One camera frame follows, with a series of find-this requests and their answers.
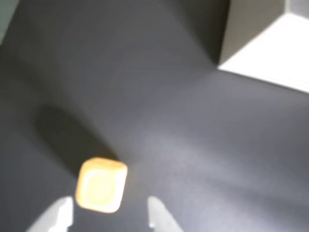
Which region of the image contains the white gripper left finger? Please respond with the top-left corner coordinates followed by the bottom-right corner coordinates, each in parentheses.
top-left (25, 196), bottom-right (74, 232)

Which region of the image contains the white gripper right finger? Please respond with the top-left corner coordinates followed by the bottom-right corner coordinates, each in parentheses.
top-left (147, 195), bottom-right (185, 232)

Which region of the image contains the yellow cube block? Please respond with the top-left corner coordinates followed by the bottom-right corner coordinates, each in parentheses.
top-left (74, 157), bottom-right (128, 215)

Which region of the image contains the white open box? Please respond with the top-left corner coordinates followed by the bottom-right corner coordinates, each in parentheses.
top-left (217, 0), bottom-right (309, 94)

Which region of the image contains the dark grey table mat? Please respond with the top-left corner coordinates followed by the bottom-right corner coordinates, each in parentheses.
top-left (0, 0), bottom-right (309, 232)

